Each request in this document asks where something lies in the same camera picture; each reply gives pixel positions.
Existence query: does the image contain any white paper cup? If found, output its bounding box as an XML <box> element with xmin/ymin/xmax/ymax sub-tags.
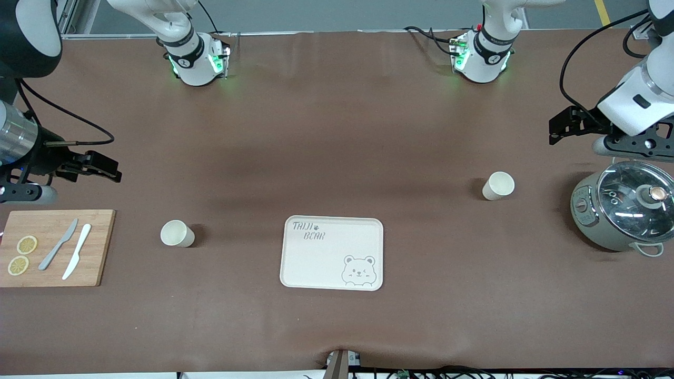
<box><xmin>482</xmin><ymin>171</ymin><xmax>516</xmax><ymax>201</ymax></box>

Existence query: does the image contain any white plastic cup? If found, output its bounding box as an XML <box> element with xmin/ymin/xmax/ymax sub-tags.
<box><xmin>160</xmin><ymin>220</ymin><xmax>195</xmax><ymax>248</ymax></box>

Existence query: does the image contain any white bear print tray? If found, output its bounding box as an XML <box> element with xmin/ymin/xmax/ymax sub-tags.
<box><xmin>279</xmin><ymin>215</ymin><xmax>384</xmax><ymax>292</ymax></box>

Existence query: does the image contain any grey plastic knife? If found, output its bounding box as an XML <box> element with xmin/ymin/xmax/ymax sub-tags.
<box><xmin>38</xmin><ymin>218</ymin><xmax>79</xmax><ymax>272</ymax></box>

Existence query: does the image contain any white plastic knife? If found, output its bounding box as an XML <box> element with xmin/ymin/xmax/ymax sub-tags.
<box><xmin>62</xmin><ymin>223</ymin><xmax>92</xmax><ymax>281</ymax></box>

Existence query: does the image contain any wooden cutting board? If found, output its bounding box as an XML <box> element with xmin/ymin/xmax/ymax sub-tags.
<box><xmin>0</xmin><ymin>210</ymin><xmax>116</xmax><ymax>288</ymax></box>

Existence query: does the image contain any grey-green electric cooking pot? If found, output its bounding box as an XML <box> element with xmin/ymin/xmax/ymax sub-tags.
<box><xmin>570</xmin><ymin>161</ymin><xmax>674</xmax><ymax>257</ymax></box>

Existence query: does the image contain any brown table cover mat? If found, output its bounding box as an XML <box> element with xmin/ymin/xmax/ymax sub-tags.
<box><xmin>0</xmin><ymin>31</ymin><xmax>674</xmax><ymax>375</ymax></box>

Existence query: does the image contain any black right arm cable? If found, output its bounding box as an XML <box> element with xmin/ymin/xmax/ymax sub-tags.
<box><xmin>15</xmin><ymin>79</ymin><xmax>115</xmax><ymax>146</ymax></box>

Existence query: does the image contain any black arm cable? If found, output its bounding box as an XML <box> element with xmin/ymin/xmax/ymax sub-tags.
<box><xmin>15</xmin><ymin>79</ymin><xmax>115</xmax><ymax>146</ymax></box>
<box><xmin>559</xmin><ymin>8</ymin><xmax>653</xmax><ymax>127</ymax></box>

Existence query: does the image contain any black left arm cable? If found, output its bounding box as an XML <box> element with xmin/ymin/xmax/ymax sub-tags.
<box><xmin>559</xmin><ymin>8</ymin><xmax>653</xmax><ymax>127</ymax></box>

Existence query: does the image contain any aluminium frame profile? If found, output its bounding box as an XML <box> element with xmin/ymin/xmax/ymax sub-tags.
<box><xmin>55</xmin><ymin>0</ymin><xmax>158</xmax><ymax>41</ymax></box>

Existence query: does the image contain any black base cable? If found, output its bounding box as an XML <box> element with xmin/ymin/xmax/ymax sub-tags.
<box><xmin>404</xmin><ymin>25</ymin><xmax>460</xmax><ymax>57</ymax></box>
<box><xmin>196</xmin><ymin>0</ymin><xmax>221</xmax><ymax>36</ymax></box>

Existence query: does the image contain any brown camera stand post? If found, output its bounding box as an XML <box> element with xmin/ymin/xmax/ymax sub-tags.
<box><xmin>324</xmin><ymin>348</ymin><xmax>363</xmax><ymax>379</ymax></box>

